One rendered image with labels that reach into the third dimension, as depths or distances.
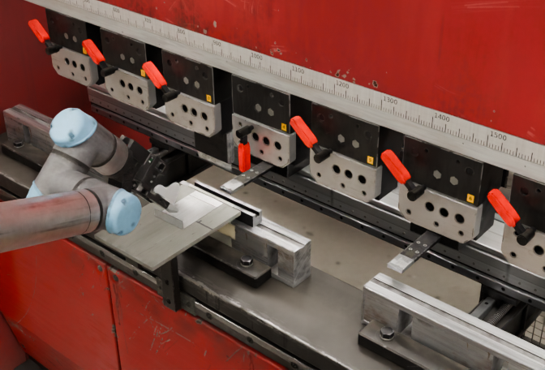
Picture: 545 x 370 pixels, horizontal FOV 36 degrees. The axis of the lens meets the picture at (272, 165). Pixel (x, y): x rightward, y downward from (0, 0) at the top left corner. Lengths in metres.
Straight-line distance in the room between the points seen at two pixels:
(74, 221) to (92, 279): 0.84
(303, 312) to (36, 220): 0.67
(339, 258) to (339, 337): 1.69
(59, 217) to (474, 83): 0.68
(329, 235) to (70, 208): 2.23
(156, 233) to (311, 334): 0.39
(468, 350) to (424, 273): 1.73
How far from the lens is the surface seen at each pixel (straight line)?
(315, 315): 1.77
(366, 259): 3.39
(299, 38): 1.52
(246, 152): 1.67
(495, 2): 1.29
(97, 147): 1.56
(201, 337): 1.96
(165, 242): 1.77
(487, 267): 1.84
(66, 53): 2.08
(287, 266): 1.81
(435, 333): 1.65
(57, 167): 1.54
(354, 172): 1.55
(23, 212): 1.33
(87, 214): 1.41
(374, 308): 1.71
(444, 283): 3.31
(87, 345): 2.43
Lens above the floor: 2.02
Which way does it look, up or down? 30 degrees down
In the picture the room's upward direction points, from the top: 1 degrees counter-clockwise
